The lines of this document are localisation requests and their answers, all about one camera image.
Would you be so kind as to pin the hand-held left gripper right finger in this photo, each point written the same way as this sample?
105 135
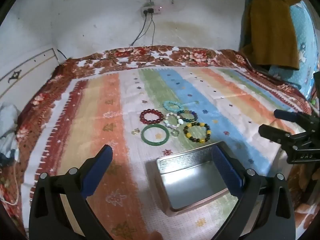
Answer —
227 172

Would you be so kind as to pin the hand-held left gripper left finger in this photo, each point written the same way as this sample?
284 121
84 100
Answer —
97 171

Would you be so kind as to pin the red floral blanket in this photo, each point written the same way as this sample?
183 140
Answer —
190 55

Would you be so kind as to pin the silver metal tin box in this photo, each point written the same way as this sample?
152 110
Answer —
190 180

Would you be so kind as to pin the blue patterned pillow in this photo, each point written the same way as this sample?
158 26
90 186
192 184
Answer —
302 30

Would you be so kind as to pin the white headboard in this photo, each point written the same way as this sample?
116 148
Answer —
25 67

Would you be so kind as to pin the white power strip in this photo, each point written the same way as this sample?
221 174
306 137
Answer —
151 10

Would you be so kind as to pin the grey white clothes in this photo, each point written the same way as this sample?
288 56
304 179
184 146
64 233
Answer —
7 120

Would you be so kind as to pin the striped colourful blanket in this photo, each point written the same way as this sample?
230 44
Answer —
110 110

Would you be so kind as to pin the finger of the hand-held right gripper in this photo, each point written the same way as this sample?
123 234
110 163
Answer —
292 116
277 135

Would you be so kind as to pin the brown hanging garment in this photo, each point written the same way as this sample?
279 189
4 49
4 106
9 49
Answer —
270 30

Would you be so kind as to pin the green jade bangle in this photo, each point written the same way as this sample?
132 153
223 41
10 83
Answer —
142 135

